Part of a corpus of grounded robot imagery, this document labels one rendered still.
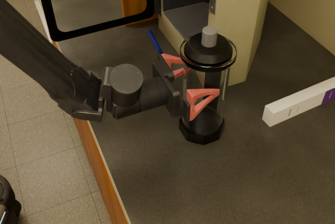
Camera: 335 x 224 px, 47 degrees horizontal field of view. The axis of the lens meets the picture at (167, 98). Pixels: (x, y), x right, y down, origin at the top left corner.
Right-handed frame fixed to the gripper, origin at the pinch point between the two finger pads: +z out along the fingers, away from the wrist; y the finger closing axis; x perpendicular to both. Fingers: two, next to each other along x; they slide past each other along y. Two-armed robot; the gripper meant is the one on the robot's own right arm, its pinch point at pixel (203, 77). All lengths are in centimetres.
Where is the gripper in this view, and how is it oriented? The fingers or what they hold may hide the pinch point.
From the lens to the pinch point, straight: 78.7
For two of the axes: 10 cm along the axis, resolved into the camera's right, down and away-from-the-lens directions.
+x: 0.0, 7.2, 6.9
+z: 9.2, -2.8, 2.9
